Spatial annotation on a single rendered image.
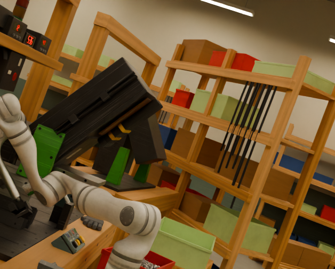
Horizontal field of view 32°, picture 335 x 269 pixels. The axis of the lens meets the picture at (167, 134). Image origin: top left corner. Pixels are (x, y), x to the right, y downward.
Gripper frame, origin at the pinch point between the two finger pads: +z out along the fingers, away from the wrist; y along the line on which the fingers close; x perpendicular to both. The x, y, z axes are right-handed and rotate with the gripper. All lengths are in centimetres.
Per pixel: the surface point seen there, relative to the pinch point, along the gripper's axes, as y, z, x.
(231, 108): 21, 299, -149
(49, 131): -2.3, 11.9, -8.0
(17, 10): 53, 23, -14
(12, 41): 28.0, -9.8, -8.8
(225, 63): 63, 304, -163
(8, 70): 23.0, 2.8, -3.0
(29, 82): 42, 84, -4
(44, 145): -7.1, 11.6, -4.1
